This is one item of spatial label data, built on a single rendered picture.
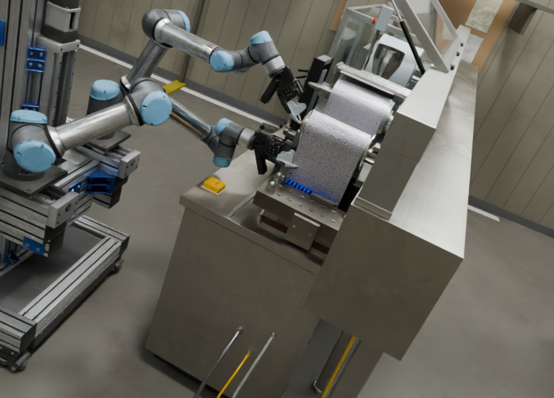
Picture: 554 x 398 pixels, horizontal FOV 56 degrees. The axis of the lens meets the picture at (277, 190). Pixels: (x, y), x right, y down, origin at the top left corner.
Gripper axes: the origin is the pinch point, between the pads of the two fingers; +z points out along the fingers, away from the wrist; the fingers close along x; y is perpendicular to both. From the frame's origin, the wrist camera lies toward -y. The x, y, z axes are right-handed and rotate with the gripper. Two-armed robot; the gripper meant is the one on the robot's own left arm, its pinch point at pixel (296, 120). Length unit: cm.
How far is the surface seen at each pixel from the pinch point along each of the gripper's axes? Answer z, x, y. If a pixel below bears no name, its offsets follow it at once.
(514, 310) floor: 206, 181, 10
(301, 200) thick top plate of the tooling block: 26.7, -15.7, -6.8
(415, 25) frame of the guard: -10, -18, 56
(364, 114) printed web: 11.4, 19.6, 19.5
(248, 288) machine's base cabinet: 48, -30, -37
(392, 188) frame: 17, -87, 47
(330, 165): 20.8, -4.2, 5.7
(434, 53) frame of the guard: 0, -18, 57
